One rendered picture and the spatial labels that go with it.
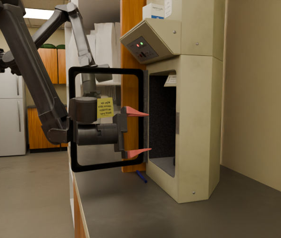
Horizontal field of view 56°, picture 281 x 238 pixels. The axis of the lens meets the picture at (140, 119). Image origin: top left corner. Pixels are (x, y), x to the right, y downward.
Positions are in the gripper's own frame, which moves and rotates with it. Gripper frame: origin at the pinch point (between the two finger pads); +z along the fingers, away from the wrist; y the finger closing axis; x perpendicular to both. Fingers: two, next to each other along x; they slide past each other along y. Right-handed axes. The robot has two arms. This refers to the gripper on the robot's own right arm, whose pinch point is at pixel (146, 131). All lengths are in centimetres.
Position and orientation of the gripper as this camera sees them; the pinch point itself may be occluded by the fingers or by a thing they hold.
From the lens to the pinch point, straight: 75.9
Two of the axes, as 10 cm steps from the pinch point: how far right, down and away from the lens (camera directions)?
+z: 9.5, -0.3, 3.1
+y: -0.7, -9.9, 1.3
